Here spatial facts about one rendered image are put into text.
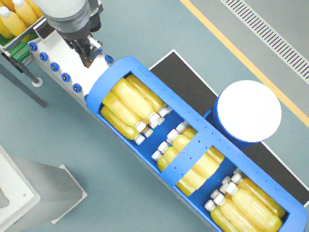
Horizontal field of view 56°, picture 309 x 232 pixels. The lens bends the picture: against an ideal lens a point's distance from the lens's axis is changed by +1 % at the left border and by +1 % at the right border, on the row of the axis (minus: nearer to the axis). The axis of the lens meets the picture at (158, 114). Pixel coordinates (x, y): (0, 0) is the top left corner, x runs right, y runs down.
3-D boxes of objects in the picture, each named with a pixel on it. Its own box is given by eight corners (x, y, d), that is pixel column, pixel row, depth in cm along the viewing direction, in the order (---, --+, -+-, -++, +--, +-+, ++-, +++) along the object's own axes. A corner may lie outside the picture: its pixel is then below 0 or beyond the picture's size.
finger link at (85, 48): (81, 24, 65) (87, 27, 65) (91, 48, 75) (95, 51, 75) (71, 37, 64) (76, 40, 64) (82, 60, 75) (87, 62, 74)
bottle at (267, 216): (265, 237, 102) (222, 197, 105) (275, 221, 105) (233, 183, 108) (276, 237, 96) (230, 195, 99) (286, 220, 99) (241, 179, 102)
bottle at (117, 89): (116, 89, 117) (151, 121, 114) (107, 92, 110) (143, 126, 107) (126, 75, 114) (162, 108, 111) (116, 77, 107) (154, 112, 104)
